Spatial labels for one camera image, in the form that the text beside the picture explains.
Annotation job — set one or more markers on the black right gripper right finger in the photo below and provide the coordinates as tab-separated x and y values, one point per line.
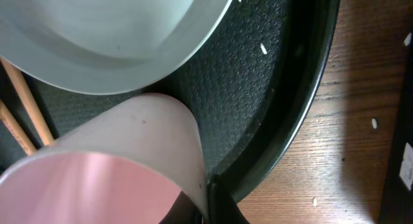
222	209

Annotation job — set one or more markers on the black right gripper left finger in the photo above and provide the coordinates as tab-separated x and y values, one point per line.
183	211

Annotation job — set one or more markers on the pink plastic cup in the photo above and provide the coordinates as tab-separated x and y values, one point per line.
127	165

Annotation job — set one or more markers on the black rectangular waste tray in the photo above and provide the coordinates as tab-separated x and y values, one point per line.
396	205

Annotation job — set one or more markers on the round black serving tray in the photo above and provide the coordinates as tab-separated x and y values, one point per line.
249	87

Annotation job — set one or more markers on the wooden chopstick left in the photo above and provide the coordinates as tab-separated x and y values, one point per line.
15	129

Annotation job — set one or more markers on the wooden chopstick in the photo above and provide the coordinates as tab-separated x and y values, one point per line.
15	129
28	102

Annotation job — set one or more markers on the light grey plate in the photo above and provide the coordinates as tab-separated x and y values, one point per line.
105	47

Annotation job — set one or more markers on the wooden chopstick right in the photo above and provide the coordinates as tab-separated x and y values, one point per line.
28	102

